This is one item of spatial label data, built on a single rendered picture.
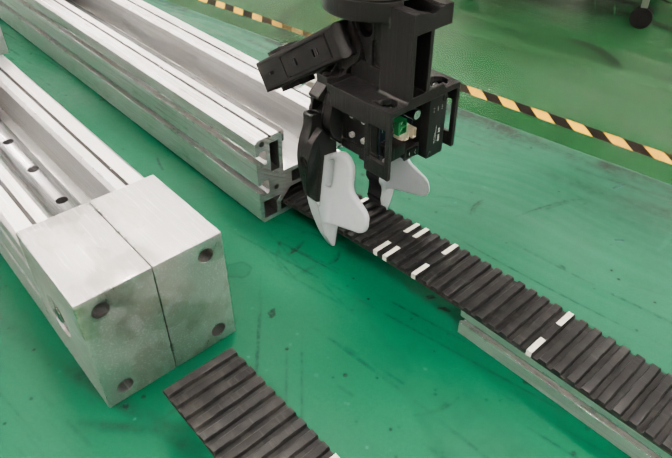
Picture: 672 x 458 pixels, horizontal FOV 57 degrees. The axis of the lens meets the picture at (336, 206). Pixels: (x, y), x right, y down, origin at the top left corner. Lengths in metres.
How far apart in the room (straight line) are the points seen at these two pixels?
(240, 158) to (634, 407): 0.35
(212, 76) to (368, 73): 0.30
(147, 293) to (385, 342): 0.17
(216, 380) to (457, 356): 0.17
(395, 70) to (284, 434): 0.23
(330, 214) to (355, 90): 0.11
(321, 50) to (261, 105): 0.20
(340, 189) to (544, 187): 0.24
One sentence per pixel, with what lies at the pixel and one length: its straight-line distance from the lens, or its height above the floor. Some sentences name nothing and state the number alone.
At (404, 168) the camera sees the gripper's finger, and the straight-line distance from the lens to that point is 0.51.
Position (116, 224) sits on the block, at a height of 0.87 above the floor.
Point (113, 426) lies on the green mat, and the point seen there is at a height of 0.78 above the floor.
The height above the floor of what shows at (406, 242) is 0.81.
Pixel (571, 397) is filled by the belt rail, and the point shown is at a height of 0.79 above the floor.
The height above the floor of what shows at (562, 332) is 0.81.
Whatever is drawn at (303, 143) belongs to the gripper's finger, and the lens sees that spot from 0.46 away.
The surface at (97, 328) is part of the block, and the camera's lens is 0.40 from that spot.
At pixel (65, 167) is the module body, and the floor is 0.83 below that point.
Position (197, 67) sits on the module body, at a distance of 0.73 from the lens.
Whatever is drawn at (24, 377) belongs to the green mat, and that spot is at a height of 0.78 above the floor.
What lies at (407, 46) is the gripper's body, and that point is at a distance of 0.40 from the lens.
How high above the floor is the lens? 1.13
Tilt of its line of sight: 37 degrees down
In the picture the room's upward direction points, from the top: straight up
